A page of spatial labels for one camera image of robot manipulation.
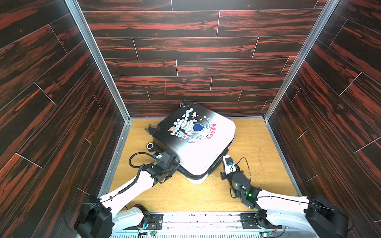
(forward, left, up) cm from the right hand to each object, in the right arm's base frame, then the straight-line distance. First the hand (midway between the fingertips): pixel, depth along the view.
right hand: (227, 159), depth 82 cm
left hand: (-3, +27, -4) cm, 28 cm away
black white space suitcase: (+8, +17, +10) cm, 21 cm away
